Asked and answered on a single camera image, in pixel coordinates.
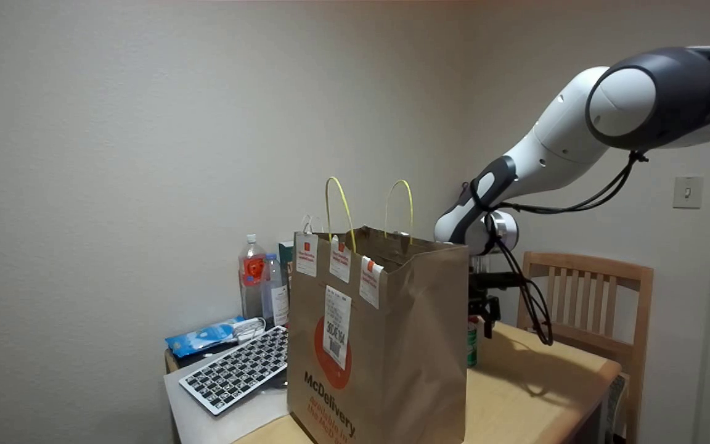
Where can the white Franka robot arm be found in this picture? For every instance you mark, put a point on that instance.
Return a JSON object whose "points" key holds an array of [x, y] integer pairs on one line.
{"points": [[560, 138]]}

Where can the green can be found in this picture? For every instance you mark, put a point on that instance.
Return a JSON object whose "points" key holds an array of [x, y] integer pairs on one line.
{"points": [[472, 345]]}

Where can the wooden chair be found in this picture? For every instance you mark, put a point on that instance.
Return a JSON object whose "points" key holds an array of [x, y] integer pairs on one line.
{"points": [[589, 268]]}

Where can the brown paper bag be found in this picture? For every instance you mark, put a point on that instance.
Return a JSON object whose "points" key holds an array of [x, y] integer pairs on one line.
{"points": [[406, 345]]}

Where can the clear plastic bottle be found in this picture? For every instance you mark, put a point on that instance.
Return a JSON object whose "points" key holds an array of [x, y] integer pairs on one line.
{"points": [[275, 287]]}

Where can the blue tissue pack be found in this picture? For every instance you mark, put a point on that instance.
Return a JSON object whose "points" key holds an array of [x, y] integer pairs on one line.
{"points": [[207, 337]]}

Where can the red label plastic bottle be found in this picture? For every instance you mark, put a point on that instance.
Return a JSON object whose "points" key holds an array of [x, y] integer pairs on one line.
{"points": [[253, 275]]}

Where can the black white keyboard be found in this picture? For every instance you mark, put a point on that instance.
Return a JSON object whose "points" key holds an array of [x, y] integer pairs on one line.
{"points": [[235, 370]]}

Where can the white light switch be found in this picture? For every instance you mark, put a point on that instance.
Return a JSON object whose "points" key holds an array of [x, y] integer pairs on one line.
{"points": [[687, 193]]}

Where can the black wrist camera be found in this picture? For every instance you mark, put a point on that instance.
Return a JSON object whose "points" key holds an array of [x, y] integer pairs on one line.
{"points": [[498, 279]]}

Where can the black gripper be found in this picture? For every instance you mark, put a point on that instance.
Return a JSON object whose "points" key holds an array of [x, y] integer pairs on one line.
{"points": [[484, 302]]}

